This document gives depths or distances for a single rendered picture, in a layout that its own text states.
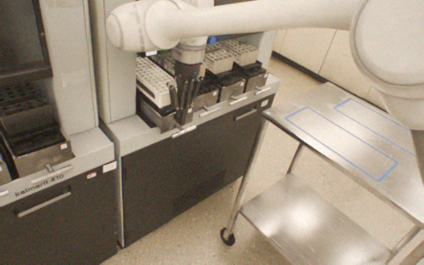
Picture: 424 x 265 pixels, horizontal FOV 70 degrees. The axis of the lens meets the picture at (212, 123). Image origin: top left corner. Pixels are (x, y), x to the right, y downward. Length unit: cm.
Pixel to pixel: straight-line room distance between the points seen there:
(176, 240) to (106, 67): 99
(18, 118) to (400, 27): 83
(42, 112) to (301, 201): 118
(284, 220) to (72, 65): 107
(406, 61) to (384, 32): 3
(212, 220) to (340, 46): 211
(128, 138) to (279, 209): 81
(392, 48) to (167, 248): 143
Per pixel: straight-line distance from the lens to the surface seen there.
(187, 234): 166
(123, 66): 97
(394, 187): 101
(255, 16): 61
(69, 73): 91
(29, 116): 92
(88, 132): 104
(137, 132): 103
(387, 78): 33
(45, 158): 92
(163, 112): 98
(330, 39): 321
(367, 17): 32
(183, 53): 85
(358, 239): 158
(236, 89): 125
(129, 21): 68
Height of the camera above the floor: 140
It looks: 37 degrees down
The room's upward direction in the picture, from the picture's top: 11 degrees clockwise
